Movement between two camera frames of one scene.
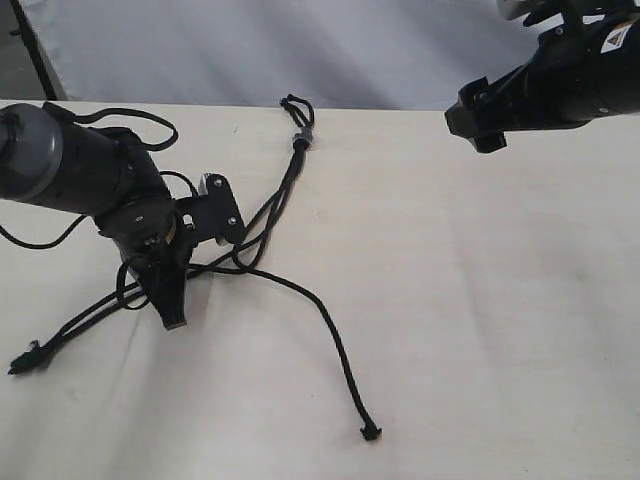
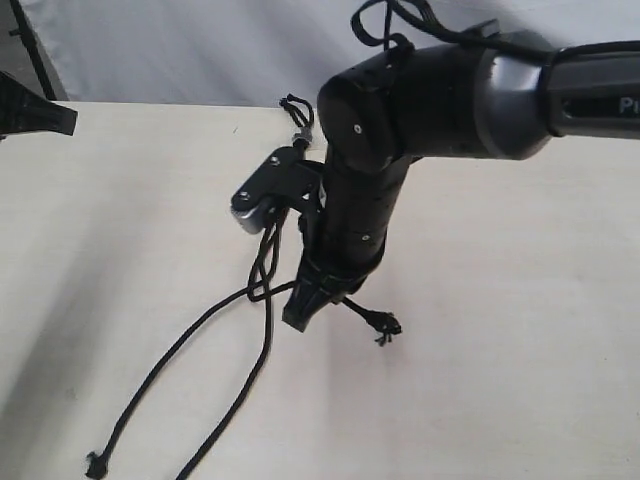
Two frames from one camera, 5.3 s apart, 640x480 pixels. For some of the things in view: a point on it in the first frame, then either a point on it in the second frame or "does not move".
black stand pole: (26, 32) does not move
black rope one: (301, 121) → (384, 324)
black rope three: (122, 306) → (302, 116)
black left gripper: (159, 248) → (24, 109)
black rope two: (304, 116) → (301, 116)
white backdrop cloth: (388, 55) does not move
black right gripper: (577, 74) → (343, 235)
